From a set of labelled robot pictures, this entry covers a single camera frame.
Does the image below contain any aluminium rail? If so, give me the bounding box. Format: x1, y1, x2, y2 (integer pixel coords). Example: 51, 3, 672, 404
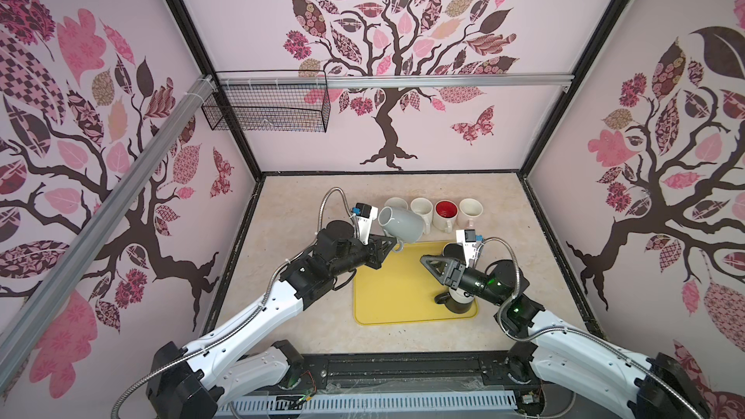
218, 72, 574, 89
1, 75, 215, 388

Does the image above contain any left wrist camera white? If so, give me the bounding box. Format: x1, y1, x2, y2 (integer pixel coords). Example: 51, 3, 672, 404
351, 203, 378, 246

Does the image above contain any white slotted cable duct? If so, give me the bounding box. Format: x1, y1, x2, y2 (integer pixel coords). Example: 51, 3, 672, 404
217, 391, 517, 417

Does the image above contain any black wire basket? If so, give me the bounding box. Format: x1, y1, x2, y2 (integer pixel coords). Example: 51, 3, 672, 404
202, 70, 331, 133

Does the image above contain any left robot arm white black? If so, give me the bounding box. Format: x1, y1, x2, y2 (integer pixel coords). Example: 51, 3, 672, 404
146, 220, 397, 418

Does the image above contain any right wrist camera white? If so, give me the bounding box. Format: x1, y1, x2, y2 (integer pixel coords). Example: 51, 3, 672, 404
456, 229, 483, 268

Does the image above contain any left aluminium rail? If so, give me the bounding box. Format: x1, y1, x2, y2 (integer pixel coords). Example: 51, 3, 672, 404
1, 75, 215, 388

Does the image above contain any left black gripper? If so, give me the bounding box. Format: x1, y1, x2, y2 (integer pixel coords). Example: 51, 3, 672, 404
329, 233, 396, 277

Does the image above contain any black mug white base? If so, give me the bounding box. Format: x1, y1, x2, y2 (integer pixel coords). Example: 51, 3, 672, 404
434, 288, 475, 314

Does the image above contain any all black mug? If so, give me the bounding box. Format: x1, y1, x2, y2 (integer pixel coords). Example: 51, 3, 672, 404
442, 242, 466, 263

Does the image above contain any white mug red interior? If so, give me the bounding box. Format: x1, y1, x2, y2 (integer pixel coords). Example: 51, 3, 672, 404
433, 200, 459, 234

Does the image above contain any pale pink mug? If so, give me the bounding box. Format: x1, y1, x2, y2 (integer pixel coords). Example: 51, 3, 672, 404
457, 198, 484, 229

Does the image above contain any light blue mug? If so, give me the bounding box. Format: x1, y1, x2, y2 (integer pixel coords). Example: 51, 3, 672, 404
384, 197, 409, 211

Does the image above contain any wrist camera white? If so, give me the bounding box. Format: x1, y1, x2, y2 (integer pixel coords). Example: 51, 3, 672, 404
351, 203, 378, 246
456, 229, 483, 268

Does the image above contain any white ribbed-base mug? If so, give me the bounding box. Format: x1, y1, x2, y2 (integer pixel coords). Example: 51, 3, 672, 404
409, 197, 434, 235

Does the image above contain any grey mug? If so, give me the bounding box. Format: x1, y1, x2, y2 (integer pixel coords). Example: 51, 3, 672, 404
378, 206, 426, 252

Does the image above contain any left metal conduit cable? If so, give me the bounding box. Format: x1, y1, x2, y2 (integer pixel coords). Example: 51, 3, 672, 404
109, 187, 356, 419

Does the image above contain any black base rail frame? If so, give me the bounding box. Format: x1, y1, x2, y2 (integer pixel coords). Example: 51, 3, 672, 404
156, 348, 662, 419

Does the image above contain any yellow plastic tray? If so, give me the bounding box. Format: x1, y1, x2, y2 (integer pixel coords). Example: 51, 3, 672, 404
352, 241, 478, 326

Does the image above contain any back aluminium rail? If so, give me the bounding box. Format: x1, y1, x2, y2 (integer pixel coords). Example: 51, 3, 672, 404
218, 72, 574, 89

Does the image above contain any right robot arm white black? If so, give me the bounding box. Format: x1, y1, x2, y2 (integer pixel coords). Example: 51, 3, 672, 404
420, 255, 711, 418

